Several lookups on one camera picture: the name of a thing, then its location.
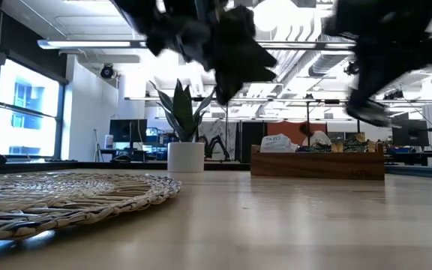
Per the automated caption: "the black partition panel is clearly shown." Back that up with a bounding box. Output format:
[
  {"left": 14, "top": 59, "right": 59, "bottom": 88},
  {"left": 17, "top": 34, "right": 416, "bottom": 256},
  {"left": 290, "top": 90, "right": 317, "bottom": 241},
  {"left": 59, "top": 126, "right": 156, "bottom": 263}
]
[{"left": 239, "top": 121, "right": 269, "bottom": 164}]

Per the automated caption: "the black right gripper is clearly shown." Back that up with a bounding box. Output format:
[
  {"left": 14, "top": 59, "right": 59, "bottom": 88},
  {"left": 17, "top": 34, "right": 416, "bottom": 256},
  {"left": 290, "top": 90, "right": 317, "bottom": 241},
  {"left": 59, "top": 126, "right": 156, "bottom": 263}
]
[{"left": 344, "top": 33, "right": 432, "bottom": 128}]

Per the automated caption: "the round woven straw placemat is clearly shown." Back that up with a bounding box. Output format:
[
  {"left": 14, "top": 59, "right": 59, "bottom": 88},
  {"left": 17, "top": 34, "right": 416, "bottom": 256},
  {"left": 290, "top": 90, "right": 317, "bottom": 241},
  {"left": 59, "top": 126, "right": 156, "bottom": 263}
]
[{"left": 0, "top": 170, "right": 183, "bottom": 249}]

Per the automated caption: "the wooden tea organizer box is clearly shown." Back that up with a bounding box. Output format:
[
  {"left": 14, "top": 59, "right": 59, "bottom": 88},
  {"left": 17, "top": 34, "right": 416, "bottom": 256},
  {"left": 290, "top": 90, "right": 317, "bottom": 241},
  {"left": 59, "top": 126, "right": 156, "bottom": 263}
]
[{"left": 250, "top": 143, "right": 386, "bottom": 182}]

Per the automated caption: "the black computer monitor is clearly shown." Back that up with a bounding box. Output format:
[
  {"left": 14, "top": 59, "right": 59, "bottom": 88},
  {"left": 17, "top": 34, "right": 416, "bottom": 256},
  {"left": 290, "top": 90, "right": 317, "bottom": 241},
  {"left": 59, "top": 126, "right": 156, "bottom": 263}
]
[
  {"left": 109, "top": 118, "right": 149, "bottom": 144},
  {"left": 391, "top": 118, "right": 431, "bottom": 148}
]

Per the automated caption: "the black round ceiling speaker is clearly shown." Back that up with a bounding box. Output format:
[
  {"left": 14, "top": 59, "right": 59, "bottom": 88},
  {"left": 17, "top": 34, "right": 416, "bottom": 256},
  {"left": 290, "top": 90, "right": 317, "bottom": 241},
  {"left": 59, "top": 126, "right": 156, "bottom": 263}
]
[{"left": 100, "top": 63, "right": 116, "bottom": 80}]

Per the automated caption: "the long ceiling light bar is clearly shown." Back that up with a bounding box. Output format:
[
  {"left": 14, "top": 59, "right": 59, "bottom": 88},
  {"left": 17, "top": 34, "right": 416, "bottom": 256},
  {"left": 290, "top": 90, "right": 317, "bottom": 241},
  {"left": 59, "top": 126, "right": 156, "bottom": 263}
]
[{"left": 37, "top": 38, "right": 356, "bottom": 52}]

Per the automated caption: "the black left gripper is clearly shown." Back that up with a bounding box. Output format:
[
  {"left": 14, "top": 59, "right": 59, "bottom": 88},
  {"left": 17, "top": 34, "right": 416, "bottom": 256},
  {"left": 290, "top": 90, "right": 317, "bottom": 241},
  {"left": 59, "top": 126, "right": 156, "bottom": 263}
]
[{"left": 145, "top": 0, "right": 278, "bottom": 107}]

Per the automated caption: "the orange partition panel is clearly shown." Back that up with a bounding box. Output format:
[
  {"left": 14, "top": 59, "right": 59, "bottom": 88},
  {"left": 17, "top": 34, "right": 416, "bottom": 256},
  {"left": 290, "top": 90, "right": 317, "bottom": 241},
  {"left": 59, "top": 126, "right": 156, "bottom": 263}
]
[{"left": 267, "top": 121, "right": 329, "bottom": 147}]

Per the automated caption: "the background office desk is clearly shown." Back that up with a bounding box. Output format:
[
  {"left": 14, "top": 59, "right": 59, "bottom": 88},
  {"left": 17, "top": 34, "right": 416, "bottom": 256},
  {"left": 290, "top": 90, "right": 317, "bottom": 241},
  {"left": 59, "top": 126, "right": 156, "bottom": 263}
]
[
  {"left": 94, "top": 148, "right": 169, "bottom": 164},
  {"left": 384, "top": 151, "right": 432, "bottom": 167}
]

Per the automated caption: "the green snake plant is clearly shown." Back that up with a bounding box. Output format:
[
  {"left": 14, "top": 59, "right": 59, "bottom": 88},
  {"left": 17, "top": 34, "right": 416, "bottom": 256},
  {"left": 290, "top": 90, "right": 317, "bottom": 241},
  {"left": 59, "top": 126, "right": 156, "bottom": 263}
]
[{"left": 148, "top": 77, "right": 219, "bottom": 144}]

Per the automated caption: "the white cylindrical plant pot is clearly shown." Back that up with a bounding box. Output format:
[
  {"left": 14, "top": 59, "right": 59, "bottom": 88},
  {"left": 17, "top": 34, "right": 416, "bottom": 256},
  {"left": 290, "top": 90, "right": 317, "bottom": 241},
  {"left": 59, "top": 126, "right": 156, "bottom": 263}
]
[{"left": 166, "top": 142, "right": 206, "bottom": 174}]

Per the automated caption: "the person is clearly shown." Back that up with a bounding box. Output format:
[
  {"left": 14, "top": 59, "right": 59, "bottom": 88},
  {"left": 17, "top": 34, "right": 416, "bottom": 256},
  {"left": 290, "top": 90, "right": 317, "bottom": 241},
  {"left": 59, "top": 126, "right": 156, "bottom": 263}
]
[{"left": 299, "top": 122, "right": 332, "bottom": 147}]

